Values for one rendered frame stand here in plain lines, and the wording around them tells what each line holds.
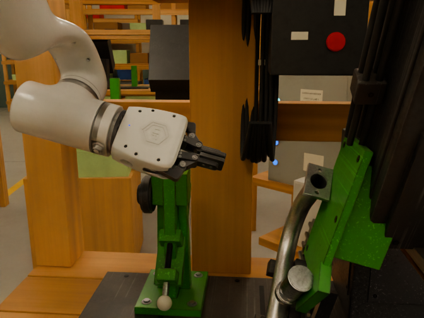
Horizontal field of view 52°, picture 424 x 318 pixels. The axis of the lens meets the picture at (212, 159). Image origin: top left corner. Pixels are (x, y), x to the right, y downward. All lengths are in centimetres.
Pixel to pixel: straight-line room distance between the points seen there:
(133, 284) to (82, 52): 52
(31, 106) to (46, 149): 36
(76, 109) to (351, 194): 41
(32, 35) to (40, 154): 50
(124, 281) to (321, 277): 52
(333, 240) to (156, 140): 29
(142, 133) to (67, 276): 53
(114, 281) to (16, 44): 58
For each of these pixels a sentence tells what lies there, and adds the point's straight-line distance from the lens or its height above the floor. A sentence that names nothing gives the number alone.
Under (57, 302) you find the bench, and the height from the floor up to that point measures 88.
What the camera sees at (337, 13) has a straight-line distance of 84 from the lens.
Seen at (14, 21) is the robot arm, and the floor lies 143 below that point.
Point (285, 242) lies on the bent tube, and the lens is 77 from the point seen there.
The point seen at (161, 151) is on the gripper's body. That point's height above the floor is 125.
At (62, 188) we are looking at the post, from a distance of 107.
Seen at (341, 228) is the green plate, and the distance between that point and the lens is 62.
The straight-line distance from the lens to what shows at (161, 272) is 84.
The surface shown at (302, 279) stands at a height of 108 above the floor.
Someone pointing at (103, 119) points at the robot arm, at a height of 130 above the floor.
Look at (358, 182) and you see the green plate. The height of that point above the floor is 123.
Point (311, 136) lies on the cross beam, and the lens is 105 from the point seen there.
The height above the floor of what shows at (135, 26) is 175.
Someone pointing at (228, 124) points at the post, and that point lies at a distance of 94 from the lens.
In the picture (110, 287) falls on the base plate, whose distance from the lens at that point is 100.
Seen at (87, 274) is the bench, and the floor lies 88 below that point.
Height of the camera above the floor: 140
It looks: 14 degrees down
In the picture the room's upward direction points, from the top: straight up
